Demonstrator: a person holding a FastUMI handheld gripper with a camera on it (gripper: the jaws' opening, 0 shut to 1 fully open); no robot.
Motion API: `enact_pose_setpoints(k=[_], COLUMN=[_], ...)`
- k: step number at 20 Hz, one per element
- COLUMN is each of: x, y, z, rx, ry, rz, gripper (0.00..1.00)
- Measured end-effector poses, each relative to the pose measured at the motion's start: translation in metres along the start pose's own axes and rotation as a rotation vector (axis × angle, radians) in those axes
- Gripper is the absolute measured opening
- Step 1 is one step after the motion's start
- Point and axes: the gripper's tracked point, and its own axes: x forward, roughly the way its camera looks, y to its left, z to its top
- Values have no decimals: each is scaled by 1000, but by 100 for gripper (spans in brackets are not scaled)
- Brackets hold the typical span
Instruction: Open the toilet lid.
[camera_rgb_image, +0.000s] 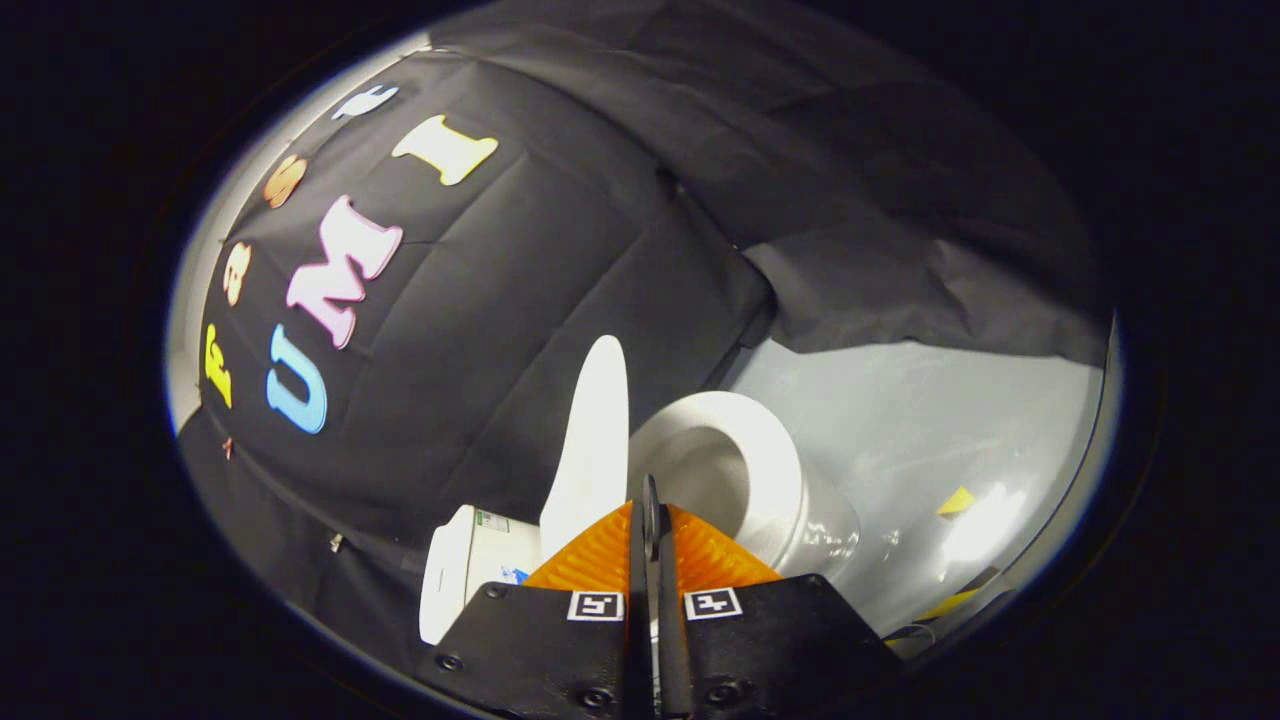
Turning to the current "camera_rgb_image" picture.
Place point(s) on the white toilet lid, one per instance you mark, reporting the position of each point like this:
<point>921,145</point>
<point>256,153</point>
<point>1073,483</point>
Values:
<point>592,450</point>

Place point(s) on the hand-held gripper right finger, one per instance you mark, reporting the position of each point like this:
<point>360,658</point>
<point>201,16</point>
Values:
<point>770,650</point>

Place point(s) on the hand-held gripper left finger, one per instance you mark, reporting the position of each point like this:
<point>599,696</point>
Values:
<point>540,650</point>

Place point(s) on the white toilet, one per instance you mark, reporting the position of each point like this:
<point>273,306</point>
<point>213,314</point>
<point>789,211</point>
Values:
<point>470,570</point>

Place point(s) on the yellow floor tape piece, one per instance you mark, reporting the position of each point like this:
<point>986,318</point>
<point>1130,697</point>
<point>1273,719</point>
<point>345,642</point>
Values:
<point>956,502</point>

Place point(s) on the yellow black floor tape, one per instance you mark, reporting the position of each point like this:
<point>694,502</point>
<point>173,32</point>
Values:
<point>955,598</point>

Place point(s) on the black backdrop cloth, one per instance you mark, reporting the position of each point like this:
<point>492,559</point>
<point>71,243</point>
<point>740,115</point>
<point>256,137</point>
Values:
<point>560,250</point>

